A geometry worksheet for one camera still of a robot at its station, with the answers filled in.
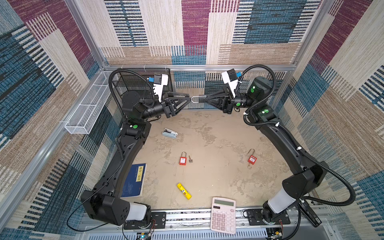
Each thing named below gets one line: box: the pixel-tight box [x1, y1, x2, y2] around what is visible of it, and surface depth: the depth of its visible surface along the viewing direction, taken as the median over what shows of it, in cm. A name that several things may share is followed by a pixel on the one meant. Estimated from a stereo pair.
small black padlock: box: [191, 95, 207, 103], surface depth 57 cm
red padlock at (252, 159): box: [247, 148, 258, 169], surface depth 93 cm
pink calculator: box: [210, 197, 236, 235], surface depth 75 cm
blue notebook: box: [121, 163, 147, 198], surface depth 85 cm
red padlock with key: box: [179, 151, 187, 166], surface depth 94 cm
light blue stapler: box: [162, 128, 178, 139], surface depth 107 cm
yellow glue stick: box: [177, 183, 192, 200], surface depth 82 cm
